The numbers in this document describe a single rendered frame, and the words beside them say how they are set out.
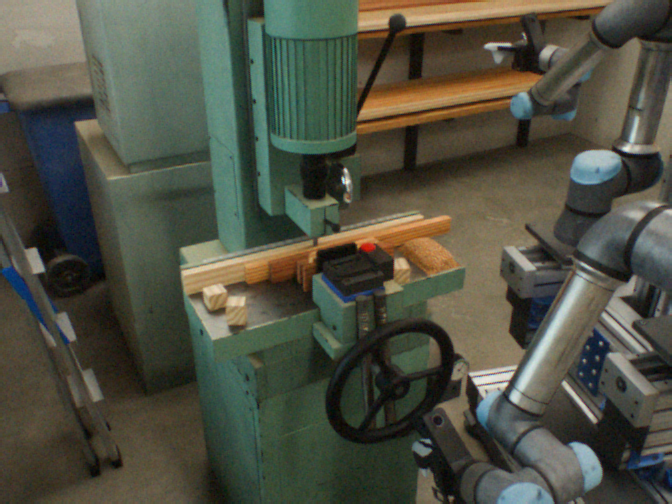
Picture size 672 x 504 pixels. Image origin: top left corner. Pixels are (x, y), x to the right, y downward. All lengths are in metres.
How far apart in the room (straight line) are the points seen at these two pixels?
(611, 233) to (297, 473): 0.91
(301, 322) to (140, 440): 1.19
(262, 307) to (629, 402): 0.78
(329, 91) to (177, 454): 1.46
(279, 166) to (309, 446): 0.64
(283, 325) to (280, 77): 0.48
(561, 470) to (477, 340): 1.72
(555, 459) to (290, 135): 0.74
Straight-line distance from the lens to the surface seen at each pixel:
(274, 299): 1.35
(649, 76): 1.81
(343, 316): 1.23
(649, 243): 1.02
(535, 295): 1.83
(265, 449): 1.49
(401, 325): 1.19
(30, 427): 2.58
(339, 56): 1.23
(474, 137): 4.74
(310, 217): 1.35
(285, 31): 1.21
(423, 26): 3.62
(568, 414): 2.21
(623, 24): 1.70
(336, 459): 1.62
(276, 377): 1.37
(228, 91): 1.46
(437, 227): 1.60
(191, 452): 2.31
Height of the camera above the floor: 1.64
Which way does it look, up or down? 29 degrees down
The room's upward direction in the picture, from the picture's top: straight up
